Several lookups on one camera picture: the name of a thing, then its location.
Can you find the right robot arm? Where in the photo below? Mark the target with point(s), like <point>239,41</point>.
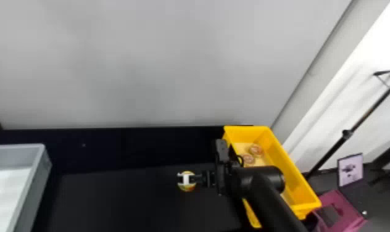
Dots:
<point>263,191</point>

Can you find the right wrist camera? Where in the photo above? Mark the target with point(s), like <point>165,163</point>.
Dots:
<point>221,150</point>

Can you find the yellow rectangular box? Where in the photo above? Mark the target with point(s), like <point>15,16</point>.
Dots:
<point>293,181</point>

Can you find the magenta case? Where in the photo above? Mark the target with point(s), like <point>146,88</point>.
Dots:
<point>339,207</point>

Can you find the black tripod stand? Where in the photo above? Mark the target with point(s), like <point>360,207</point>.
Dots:
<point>347,133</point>

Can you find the laptop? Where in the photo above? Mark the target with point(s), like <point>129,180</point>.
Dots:
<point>350,169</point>

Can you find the grey crate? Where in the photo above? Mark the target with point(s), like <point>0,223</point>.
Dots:
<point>16,188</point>

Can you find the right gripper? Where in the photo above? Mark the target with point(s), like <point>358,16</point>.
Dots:
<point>210,178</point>

